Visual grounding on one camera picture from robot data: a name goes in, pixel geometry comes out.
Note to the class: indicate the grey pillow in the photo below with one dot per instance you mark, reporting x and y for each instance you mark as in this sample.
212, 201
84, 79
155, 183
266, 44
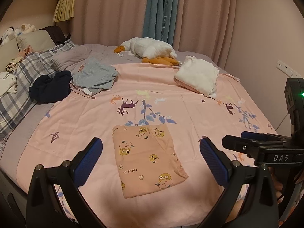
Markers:
68, 60

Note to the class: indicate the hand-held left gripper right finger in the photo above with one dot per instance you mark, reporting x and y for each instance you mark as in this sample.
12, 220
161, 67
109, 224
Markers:
213, 163

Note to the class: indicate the orange cartoon print shirt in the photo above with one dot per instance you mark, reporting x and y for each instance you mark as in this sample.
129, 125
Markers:
142, 161

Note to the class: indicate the white folded clothes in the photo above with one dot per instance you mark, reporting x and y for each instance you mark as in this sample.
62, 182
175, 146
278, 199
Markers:
197, 76

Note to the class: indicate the white garment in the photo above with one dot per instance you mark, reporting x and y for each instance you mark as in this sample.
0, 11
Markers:
7, 83

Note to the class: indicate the small pink garment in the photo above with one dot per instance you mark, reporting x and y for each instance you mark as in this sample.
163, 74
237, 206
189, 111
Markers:
27, 50

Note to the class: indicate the teal curtain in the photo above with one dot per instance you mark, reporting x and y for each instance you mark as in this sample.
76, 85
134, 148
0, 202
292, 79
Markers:
156, 16

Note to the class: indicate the plaid pillow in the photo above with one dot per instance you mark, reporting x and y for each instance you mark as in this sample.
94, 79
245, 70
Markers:
26, 76

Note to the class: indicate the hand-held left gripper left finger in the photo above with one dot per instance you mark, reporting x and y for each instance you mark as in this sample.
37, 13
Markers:
87, 163

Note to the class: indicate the dark brown cloth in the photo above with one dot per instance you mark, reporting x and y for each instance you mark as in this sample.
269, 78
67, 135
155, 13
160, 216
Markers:
57, 34

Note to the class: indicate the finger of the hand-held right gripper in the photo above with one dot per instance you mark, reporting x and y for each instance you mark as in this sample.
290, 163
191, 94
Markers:
237, 143
254, 135

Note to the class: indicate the pink curtain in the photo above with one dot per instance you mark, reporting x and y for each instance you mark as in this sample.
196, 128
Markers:
106, 16

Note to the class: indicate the pale pink garment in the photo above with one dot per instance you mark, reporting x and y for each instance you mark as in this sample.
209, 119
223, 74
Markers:
79, 89

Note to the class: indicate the black and beige patterned cloth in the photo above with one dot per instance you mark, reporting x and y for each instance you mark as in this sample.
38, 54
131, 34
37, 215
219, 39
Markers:
14, 64

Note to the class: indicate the pink animal print blanket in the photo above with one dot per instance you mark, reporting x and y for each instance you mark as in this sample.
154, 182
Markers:
166, 99

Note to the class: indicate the dark navy garment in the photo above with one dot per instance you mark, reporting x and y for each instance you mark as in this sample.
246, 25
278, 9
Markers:
49, 87

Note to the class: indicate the white goose plush toy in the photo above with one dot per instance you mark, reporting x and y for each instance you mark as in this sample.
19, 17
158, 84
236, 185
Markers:
152, 47

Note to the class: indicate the grey folded garment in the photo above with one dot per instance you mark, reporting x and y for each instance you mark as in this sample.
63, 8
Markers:
95, 74

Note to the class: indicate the beige headboard cushion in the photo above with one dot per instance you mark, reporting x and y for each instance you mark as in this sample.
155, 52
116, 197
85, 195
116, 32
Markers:
8, 54
35, 40

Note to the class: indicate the white power strip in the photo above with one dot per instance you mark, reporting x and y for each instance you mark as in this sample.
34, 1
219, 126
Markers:
287, 67

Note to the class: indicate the yellow pleated curtain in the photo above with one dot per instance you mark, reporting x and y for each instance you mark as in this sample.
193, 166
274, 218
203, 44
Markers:
64, 7

